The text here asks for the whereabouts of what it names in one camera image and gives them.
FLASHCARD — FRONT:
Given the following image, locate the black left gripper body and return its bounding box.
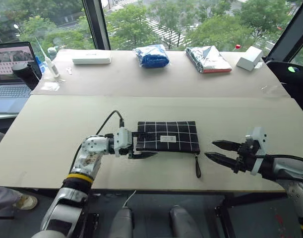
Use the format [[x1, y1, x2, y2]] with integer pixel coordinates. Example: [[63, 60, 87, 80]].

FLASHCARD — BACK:
[[129, 132, 142, 160]]

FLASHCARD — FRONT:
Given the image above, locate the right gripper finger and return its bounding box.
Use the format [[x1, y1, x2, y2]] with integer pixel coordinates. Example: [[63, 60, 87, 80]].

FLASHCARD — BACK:
[[211, 139, 245, 152], [204, 152, 239, 171]]

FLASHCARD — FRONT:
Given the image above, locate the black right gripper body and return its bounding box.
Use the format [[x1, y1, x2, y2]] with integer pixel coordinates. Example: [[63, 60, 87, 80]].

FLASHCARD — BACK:
[[234, 140, 257, 174]]

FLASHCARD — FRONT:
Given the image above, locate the black zipper pull strap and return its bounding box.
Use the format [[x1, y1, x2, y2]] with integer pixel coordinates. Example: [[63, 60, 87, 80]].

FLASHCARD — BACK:
[[194, 153, 202, 179]]

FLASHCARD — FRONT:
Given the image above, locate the black grid-pattern pouch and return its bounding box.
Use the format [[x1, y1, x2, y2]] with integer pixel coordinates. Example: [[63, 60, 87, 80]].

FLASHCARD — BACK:
[[136, 120, 201, 153]]

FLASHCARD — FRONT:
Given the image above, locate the open laptop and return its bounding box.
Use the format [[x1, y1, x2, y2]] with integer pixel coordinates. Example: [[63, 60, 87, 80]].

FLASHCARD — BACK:
[[0, 41, 43, 115]]

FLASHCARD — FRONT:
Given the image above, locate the small clear plastic scrap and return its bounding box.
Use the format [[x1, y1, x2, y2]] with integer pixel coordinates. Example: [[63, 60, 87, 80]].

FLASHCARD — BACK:
[[259, 85, 279, 94]]

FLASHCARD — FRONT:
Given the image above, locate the dark rounded grey shape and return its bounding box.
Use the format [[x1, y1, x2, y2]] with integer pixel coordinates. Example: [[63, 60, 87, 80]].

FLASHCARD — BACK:
[[108, 207, 135, 238], [169, 205, 204, 238]]

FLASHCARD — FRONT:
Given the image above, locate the blue cloth in plastic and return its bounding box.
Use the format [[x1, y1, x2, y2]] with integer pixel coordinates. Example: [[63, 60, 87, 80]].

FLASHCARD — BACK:
[[132, 44, 171, 69]]

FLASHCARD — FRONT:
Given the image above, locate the silver foil package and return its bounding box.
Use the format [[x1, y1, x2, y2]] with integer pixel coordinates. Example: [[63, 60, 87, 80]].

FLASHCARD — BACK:
[[185, 46, 233, 74]]

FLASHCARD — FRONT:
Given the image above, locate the small white cardboard box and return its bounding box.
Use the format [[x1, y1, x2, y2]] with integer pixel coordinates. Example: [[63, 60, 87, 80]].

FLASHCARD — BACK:
[[236, 45, 264, 72]]

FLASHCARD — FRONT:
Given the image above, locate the flat white box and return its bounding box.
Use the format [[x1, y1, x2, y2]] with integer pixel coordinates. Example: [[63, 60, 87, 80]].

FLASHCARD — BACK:
[[71, 50, 112, 65]]

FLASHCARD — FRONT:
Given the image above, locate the clear plastic wrapper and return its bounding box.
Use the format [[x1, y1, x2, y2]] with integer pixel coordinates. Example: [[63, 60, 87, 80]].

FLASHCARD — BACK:
[[40, 80, 61, 92]]

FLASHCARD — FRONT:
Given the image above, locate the white glue tube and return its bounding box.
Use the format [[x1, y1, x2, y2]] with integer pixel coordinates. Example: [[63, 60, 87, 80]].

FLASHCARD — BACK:
[[43, 56, 61, 80]]

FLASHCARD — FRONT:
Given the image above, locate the dark window pillar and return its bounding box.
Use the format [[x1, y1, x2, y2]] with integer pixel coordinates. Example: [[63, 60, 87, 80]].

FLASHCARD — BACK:
[[81, 0, 111, 51]]

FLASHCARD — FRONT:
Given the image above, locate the white shoe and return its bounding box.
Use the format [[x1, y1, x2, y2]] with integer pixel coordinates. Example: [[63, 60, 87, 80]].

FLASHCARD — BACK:
[[13, 193, 39, 211]]

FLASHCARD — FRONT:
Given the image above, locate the black cylindrical device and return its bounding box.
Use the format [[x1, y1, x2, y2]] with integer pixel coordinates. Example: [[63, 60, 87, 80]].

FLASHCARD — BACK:
[[11, 62, 41, 91]]

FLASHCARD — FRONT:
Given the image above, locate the grey trouser leg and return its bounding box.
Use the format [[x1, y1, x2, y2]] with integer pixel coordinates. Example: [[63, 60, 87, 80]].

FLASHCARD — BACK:
[[0, 186, 23, 212]]

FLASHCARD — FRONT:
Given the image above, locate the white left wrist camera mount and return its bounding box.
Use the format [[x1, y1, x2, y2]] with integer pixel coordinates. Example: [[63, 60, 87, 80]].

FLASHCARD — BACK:
[[113, 127, 135, 159]]

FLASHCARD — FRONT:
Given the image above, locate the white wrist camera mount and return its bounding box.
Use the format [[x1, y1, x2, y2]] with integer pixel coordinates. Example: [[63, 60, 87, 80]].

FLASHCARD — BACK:
[[113, 127, 135, 159], [245, 126, 268, 176]]

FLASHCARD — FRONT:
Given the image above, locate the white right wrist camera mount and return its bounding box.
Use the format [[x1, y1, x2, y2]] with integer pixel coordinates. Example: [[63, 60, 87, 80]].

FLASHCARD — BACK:
[[245, 126, 268, 176]]

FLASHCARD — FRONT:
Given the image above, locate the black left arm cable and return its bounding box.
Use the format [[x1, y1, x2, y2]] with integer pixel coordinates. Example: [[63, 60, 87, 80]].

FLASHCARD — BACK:
[[70, 110, 125, 175]]

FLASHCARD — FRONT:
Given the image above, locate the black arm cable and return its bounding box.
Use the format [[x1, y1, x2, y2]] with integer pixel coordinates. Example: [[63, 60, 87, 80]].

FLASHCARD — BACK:
[[254, 154, 303, 166], [70, 110, 125, 175]]

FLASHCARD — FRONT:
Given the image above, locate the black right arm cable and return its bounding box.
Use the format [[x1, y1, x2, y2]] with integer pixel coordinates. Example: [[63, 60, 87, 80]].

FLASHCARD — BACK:
[[254, 154, 303, 166]]

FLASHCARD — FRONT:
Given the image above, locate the white cable under table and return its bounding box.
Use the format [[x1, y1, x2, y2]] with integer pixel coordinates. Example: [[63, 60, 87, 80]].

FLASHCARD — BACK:
[[122, 190, 137, 209]]

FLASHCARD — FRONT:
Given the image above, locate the black metal table frame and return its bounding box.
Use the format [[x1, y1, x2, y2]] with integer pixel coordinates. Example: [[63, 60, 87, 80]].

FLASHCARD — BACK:
[[79, 191, 289, 238]]

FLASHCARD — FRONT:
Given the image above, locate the dark slanted window frame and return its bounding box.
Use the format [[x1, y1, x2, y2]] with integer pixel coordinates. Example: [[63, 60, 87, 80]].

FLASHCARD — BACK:
[[266, 0, 303, 60]]

